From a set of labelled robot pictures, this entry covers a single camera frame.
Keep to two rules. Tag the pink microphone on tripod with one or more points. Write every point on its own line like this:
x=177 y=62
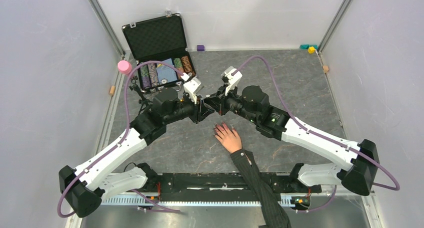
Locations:
x=125 y=68

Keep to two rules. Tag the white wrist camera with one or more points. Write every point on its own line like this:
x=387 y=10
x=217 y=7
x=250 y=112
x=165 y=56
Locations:
x=191 y=85
x=231 y=78

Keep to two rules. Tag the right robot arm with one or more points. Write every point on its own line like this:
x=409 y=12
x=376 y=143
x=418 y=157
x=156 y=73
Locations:
x=352 y=165

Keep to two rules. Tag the yellow cube in corner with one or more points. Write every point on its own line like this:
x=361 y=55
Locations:
x=311 y=49

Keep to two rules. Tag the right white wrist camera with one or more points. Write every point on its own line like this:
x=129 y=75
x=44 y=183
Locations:
x=231 y=78

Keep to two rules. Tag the teal block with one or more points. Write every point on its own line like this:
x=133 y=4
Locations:
x=307 y=46

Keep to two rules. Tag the tan block left wall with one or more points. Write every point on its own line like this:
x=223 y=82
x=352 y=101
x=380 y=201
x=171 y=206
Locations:
x=112 y=90

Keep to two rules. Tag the black pinstripe sleeve forearm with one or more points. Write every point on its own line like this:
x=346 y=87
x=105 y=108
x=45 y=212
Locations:
x=273 y=213

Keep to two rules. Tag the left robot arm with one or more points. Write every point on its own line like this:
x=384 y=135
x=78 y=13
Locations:
x=87 y=185

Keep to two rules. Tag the black poker chip case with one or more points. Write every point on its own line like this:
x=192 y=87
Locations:
x=159 y=39

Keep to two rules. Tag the mannequin hand with red nails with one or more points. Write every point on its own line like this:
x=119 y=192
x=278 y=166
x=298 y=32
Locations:
x=229 y=138

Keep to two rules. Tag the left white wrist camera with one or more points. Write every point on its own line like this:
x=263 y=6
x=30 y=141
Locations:
x=191 y=85

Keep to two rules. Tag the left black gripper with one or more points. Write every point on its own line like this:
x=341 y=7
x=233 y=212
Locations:
x=201 y=109

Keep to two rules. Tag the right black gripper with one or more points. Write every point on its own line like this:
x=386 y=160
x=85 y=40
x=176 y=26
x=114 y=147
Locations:
x=218 y=101

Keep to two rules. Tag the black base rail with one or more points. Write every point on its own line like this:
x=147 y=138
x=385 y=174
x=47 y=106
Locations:
x=221 y=189

